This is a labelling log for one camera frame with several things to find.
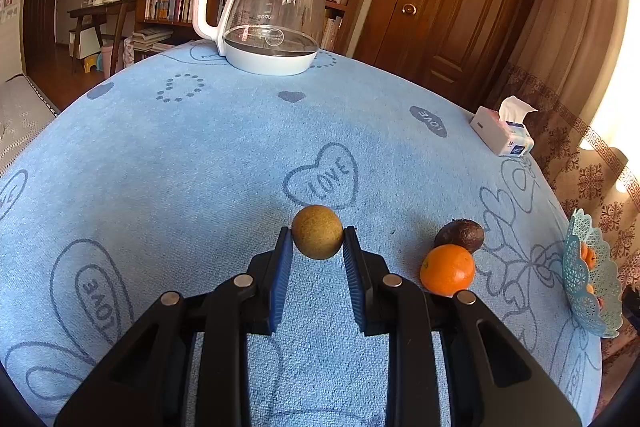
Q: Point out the patterned beige curtain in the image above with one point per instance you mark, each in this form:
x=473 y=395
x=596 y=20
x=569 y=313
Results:
x=575 y=7

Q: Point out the light blue lattice fruit basket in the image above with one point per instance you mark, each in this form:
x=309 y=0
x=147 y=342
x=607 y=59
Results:
x=575 y=302

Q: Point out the dark brown round fruit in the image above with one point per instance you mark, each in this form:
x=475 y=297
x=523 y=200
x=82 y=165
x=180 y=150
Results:
x=460 y=233

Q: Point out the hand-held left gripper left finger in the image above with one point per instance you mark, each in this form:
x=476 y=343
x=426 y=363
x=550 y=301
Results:
x=281 y=287

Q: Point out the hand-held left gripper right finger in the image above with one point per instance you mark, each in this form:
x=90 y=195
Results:
x=352 y=287

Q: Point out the brass door knob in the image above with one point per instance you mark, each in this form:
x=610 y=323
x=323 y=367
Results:
x=409 y=9

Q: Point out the brown wooden door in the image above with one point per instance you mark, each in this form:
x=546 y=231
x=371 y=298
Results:
x=450 y=7

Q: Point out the white tissue pack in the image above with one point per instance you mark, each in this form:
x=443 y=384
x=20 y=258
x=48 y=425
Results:
x=492 y=132

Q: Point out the wooden desk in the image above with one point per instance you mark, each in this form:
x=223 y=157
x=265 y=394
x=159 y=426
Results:
x=100 y=9

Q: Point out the glass kettle with white base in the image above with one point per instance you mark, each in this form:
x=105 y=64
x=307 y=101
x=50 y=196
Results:
x=270 y=59

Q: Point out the small round tan fruit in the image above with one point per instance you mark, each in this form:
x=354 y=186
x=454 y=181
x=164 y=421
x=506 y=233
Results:
x=317 y=229

